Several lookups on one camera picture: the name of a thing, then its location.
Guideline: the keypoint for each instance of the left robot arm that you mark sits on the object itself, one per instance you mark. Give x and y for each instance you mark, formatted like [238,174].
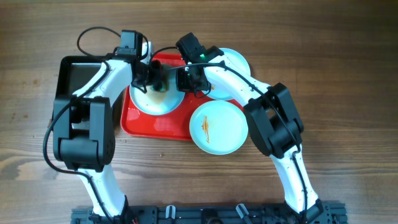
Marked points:
[80,139]

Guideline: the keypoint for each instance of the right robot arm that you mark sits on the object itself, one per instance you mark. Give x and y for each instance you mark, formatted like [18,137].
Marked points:
[274,124]

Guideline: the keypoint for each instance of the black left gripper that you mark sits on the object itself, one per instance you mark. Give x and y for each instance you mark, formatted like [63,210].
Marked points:
[140,86]

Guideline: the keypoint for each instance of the black water tray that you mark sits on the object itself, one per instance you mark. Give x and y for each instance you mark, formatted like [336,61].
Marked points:
[75,72]

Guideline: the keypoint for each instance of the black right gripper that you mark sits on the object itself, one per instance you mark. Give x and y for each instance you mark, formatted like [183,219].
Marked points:
[182,86]

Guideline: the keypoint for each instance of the white plate front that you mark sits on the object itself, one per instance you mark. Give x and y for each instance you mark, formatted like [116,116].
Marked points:
[218,127]

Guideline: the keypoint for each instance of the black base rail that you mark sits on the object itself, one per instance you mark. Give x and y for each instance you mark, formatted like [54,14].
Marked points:
[324,212]

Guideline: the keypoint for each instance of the red plastic tray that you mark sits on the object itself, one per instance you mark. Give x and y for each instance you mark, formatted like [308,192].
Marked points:
[173,125]

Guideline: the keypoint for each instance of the green yellow sponge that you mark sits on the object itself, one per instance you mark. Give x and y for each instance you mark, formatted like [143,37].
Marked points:
[161,80]

